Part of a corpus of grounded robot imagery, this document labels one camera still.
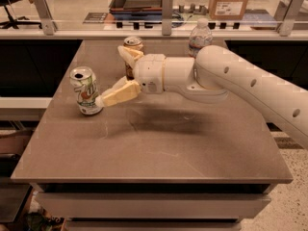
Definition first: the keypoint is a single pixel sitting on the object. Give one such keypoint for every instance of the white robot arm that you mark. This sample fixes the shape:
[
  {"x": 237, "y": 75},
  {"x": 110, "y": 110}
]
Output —
[{"x": 208, "y": 78}]

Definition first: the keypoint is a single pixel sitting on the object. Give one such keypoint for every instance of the middle metal railing post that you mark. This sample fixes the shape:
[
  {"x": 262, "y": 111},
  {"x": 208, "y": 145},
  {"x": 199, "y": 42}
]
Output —
[{"x": 167, "y": 17}]

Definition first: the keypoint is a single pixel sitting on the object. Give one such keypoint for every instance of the right metal railing post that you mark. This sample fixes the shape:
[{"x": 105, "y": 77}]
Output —
[{"x": 288, "y": 21}]

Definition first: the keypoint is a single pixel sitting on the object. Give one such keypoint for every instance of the gold soda can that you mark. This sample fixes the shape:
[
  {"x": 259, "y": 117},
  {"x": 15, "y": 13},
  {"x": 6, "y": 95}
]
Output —
[{"x": 134, "y": 43}]

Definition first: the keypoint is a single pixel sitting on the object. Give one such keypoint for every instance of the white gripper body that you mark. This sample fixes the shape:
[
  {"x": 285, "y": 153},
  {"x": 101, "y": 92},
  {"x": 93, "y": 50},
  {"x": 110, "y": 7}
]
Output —
[{"x": 149, "y": 71}]

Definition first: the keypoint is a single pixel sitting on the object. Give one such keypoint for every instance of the cardboard box with label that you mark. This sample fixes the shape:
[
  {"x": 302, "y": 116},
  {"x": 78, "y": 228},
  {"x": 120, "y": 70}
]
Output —
[{"x": 227, "y": 9}]

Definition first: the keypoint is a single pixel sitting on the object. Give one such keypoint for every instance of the clear plastic water bottle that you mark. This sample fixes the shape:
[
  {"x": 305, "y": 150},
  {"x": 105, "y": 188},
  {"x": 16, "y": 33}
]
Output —
[{"x": 200, "y": 37}]

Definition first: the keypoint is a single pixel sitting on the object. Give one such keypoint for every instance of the metal railing post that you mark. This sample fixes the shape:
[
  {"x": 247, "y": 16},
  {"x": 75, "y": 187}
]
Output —
[
  {"x": 167, "y": 17},
  {"x": 288, "y": 21},
  {"x": 47, "y": 22}
]

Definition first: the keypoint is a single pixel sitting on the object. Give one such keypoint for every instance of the white green 7up can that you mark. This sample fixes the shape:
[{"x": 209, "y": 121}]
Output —
[{"x": 83, "y": 81}]

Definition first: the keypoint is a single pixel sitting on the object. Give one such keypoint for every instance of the left metal railing post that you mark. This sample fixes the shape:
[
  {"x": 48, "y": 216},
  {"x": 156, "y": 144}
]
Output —
[{"x": 47, "y": 22}]

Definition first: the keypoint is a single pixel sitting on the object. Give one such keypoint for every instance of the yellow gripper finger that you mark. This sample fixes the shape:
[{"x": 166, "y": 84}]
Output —
[
  {"x": 123, "y": 90},
  {"x": 129, "y": 56}
]

